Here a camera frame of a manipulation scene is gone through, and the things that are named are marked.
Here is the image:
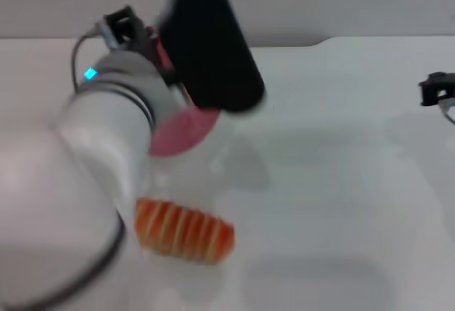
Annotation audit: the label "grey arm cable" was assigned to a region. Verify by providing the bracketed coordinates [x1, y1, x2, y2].
[70, 21, 115, 95]
[438, 97, 455, 125]

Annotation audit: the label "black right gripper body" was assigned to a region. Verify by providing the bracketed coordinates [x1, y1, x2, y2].
[440, 72, 455, 102]

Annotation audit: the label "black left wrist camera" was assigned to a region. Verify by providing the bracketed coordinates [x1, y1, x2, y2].
[157, 0, 267, 117]

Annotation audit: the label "grey left arm cable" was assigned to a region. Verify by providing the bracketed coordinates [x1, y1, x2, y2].
[70, 21, 115, 95]

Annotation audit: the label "orange striped bread loaf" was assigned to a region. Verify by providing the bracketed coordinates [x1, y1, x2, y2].
[134, 197, 236, 266]

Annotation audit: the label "grey right arm cable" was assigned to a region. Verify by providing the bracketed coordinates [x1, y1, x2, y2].
[438, 97, 455, 125]

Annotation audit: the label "pink plastic bowl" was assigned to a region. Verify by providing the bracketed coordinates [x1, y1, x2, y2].
[149, 35, 221, 159]

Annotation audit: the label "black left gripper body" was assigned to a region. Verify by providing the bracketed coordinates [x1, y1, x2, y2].
[102, 4, 161, 63]

